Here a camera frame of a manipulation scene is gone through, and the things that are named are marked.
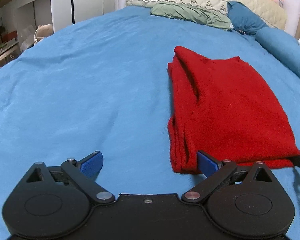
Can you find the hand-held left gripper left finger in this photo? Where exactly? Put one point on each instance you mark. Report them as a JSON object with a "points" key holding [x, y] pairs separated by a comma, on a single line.
{"points": [[91, 164]]}

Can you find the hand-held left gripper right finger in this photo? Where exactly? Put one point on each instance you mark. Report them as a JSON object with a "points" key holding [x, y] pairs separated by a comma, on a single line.
{"points": [[207, 163]]}

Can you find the red knit sweater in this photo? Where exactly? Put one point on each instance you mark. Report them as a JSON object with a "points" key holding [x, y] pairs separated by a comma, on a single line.
{"points": [[230, 110]]}

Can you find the blue bed sheet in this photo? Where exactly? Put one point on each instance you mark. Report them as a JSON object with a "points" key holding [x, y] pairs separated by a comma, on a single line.
{"points": [[90, 85]]}

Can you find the light blue bolster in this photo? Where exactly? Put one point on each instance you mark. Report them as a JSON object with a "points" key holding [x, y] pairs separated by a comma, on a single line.
{"points": [[282, 47]]}

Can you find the beige cloth bag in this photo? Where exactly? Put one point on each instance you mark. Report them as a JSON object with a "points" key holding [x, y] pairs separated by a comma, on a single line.
{"points": [[43, 32]]}

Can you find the white plastic bag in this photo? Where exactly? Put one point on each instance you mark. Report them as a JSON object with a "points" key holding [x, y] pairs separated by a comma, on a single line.
{"points": [[27, 38]]}

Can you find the dark blue pillow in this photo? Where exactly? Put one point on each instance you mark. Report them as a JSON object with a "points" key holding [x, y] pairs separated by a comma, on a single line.
{"points": [[245, 20]]}

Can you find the green pillow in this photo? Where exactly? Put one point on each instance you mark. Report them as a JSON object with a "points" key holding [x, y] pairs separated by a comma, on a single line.
{"points": [[190, 13]]}

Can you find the red box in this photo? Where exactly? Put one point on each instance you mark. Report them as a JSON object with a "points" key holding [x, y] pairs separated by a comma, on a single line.
{"points": [[9, 36]]}

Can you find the white shelf unit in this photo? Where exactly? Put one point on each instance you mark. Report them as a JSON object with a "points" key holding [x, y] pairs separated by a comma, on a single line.
{"points": [[20, 10]]}

